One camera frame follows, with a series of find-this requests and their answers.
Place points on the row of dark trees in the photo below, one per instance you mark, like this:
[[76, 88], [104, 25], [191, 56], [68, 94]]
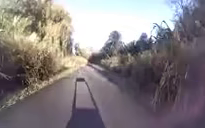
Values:
[[123, 45]]

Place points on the grey asphalt road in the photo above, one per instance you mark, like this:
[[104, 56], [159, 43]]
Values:
[[56, 103]]

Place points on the dry leaf litter verge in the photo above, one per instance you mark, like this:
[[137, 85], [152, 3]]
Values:
[[30, 90]]

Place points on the tall dry grass thicket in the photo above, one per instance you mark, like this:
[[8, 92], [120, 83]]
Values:
[[183, 66], [26, 46]]

